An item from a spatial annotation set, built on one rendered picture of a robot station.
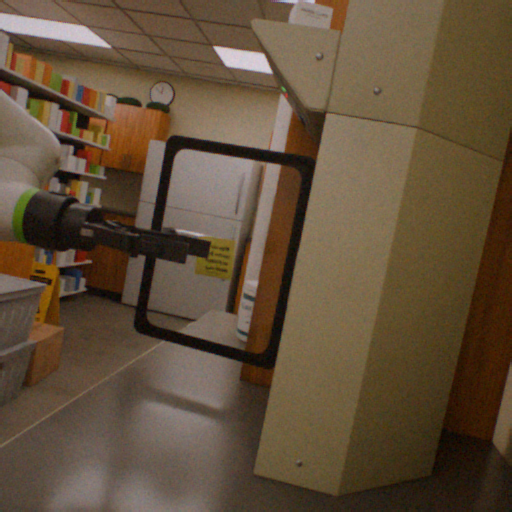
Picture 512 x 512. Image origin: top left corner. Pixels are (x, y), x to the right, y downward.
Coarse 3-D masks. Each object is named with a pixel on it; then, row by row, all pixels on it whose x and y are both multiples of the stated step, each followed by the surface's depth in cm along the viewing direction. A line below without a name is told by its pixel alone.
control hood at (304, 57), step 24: (264, 24) 68; (288, 24) 67; (264, 48) 70; (288, 48) 67; (312, 48) 67; (336, 48) 66; (288, 72) 67; (312, 72) 67; (312, 96) 67; (312, 120) 74
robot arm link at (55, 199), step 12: (36, 192) 86; (48, 192) 87; (60, 192) 87; (36, 204) 84; (48, 204) 84; (60, 204) 84; (24, 216) 84; (36, 216) 84; (48, 216) 84; (60, 216) 85; (24, 228) 85; (36, 228) 84; (48, 228) 84; (60, 228) 85; (36, 240) 85; (48, 240) 85; (60, 240) 86
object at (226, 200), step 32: (192, 160) 105; (224, 160) 103; (192, 192) 105; (224, 192) 103; (256, 192) 101; (288, 192) 100; (192, 224) 105; (224, 224) 103; (256, 224) 101; (288, 224) 100; (192, 256) 105; (224, 256) 103; (256, 256) 102; (160, 288) 107; (192, 288) 105; (224, 288) 104; (256, 288) 102; (160, 320) 108; (192, 320) 106; (224, 320) 104; (256, 320) 102; (256, 352) 102
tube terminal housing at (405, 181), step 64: (384, 0) 65; (448, 0) 65; (384, 64) 66; (448, 64) 67; (384, 128) 66; (448, 128) 69; (320, 192) 68; (384, 192) 66; (448, 192) 71; (320, 256) 68; (384, 256) 67; (448, 256) 74; (320, 320) 68; (384, 320) 68; (448, 320) 76; (320, 384) 69; (384, 384) 71; (448, 384) 79; (320, 448) 69; (384, 448) 73
